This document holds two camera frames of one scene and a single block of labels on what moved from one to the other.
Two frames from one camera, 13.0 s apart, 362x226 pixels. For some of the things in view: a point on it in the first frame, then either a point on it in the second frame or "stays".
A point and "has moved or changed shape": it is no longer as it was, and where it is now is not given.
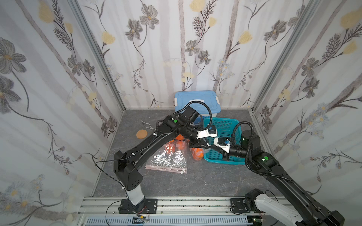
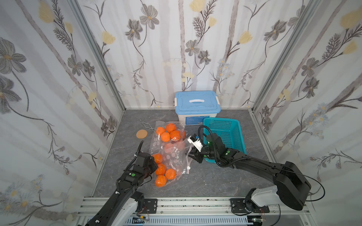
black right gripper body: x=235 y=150 to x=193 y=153
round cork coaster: x=142 y=133 stays
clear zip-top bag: x=197 y=153 has moved or changed shape
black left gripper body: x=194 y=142 to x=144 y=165
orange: x=197 y=153 has moved or changed shape
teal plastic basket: x=224 y=129 stays
